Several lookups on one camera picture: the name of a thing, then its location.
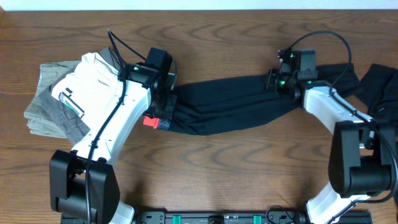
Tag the black leggings red waistband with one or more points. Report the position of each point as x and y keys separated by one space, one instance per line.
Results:
x=220 y=106

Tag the black garment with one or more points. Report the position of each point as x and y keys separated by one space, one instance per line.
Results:
x=379 y=92

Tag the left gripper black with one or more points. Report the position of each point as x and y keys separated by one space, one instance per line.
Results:
x=166 y=106

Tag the white folded t-shirt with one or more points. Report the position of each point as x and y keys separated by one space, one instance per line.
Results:
x=93 y=90

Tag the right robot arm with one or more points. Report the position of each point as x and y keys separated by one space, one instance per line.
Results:
x=362 y=162

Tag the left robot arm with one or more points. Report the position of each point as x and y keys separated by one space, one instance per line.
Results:
x=83 y=183

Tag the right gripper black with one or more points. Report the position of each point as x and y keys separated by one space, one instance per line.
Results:
x=272 y=76

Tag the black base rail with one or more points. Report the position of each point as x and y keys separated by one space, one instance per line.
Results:
x=273 y=216

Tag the khaki folded cargo pants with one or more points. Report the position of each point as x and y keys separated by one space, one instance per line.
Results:
x=46 y=115

